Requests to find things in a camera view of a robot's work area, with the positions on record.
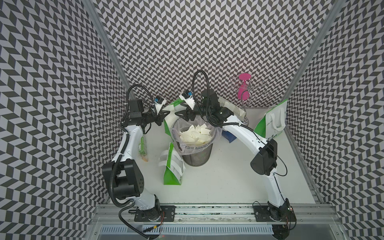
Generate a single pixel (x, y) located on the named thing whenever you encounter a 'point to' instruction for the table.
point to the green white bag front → (169, 178)
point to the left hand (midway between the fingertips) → (167, 111)
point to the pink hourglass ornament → (243, 92)
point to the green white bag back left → (175, 106)
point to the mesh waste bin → (197, 160)
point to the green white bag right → (273, 122)
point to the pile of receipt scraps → (198, 133)
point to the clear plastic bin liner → (179, 125)
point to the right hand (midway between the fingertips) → (179, 109)
